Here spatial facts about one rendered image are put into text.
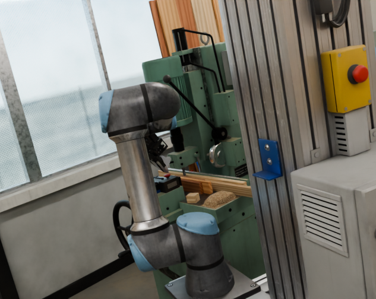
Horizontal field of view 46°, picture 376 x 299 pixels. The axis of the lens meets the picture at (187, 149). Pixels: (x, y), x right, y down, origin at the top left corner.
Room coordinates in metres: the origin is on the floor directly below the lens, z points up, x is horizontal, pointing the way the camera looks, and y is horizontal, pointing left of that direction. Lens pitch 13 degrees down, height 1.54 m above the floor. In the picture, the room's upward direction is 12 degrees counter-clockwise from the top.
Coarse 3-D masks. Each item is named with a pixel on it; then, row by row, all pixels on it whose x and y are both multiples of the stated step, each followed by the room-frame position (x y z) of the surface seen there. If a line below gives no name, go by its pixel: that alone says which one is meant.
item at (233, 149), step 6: (234, 138) 2.02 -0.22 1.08; (240, 138) 2.00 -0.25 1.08; (228, 144) 1.98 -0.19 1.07; (234, 144) 1.97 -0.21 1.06; (240, 144) 1.99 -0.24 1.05; (228, 150) 1.99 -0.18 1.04; (234, 150) 1.97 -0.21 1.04; (240, 150) 1.99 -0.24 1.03; (228, 156) 2.00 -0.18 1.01; (234, 156) 1.97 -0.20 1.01; (240, 156) 1.98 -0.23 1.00; (228, 162) 2.00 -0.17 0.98; (234, 162) 1.97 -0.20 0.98; (240, 162) 1.98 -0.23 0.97
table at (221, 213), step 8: (184, 192) 1.93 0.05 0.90; (184, 200) 1.83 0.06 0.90; (200, 200) 1.78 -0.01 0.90; (232, 200) 1.71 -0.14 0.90; (240, 200) 1.73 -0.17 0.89; (248, 200) 1.75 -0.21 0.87; (184, 208) 1.80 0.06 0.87; (192, 208) 1.75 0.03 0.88; (200, 208) 1.71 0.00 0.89; (208, 208) 1.67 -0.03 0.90; (216, 208) 1.65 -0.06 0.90; (224, 208) 1.67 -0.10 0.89; (232, 208) 1.69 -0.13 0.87; (240, 208) 1.72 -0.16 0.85; (168, 216) 1.76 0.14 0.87; (176, 216) 1.78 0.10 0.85; (216, 216) 1.64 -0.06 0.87; (224, 216) 1.66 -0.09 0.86
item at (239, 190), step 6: (210, 180) 1.90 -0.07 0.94; (216, 186) 1.85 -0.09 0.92; (222, 186) 1.82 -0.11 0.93; (228, 186) 1.79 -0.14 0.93; (234, 186) 1.76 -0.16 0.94; (240, 186) 1.74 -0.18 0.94; (246, 186) 1.72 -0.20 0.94; (234, 192) 1.77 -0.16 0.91; (240, 192) 1.74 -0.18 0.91; (246, 192) 1.71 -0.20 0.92
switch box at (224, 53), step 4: (224, 52) 2.09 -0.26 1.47; (224, 56) 2.10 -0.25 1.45; (224, 60) 2.10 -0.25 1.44; (228, 60) 2.08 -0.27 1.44; (224, 64) 2.10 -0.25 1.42; (228, 64) 2.08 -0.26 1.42; (224, 68) 2.11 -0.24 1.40; (228, 68) 2.09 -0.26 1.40; (228, 72) 2.09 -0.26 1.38; (228, 76) 2.09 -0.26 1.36; (228, 80) 2.10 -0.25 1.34; (228, 84) 2.10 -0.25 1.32; (232, 84) 2.08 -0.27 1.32
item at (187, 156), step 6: (186, 150) 2.02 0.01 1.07; (192, 150) 2.03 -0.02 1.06; (168, 156) 2.02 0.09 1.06; (174, 156) 1.99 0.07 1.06; (180, 156) 1.99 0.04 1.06; (186, 156) 2.01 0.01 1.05; (192, 156) 2.03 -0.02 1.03; (174, 162) 1.99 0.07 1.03; (180, 162) 1.98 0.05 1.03; (186, 162) 2.00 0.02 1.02; (192, 162) 2.03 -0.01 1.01; (180, 168) 1.98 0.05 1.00
